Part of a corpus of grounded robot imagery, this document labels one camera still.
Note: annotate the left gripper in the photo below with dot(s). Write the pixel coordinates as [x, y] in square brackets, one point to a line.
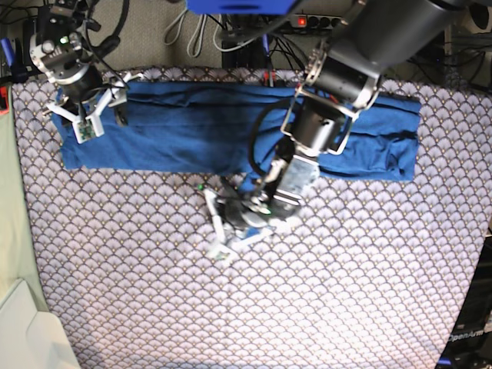
[260, 210]

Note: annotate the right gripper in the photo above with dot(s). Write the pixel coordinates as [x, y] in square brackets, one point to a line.
[80, 82]

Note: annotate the blue long-sleeve T-shirt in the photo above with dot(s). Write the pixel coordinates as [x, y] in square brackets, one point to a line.
[199, 127]

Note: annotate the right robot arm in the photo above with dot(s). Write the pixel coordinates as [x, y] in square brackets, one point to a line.
[61, 49]

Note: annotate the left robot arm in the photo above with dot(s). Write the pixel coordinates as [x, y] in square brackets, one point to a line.
[341, 80]

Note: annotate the blue box at top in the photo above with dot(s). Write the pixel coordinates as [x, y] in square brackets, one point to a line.
[238, 7]

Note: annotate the fan-patterned tablecloth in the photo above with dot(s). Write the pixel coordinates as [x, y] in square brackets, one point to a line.
[372, 274]

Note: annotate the black power strip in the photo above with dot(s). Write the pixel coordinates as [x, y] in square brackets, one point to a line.
[314, 22]

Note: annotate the white plastic bin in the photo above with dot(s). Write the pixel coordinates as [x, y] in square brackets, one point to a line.
[31, 338]

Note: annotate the black OpenArm base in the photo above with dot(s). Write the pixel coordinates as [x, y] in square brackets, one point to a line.
[469, 344]

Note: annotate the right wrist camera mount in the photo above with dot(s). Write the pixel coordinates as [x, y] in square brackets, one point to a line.
[88, 124]

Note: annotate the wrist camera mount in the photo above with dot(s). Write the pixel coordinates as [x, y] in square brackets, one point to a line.
[227, 241]
[88, 124]

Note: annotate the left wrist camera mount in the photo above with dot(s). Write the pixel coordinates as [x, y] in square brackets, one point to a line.
[227, 241]

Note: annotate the blue-handled clamp left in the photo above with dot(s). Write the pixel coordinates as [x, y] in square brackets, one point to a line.
[18, 71]

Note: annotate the blue-handled clamp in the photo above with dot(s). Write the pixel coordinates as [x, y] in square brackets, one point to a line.
[269, 78]
[18, 71]

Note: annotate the blue-handled clamp centre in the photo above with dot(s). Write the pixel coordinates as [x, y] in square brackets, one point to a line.
[269, 78]

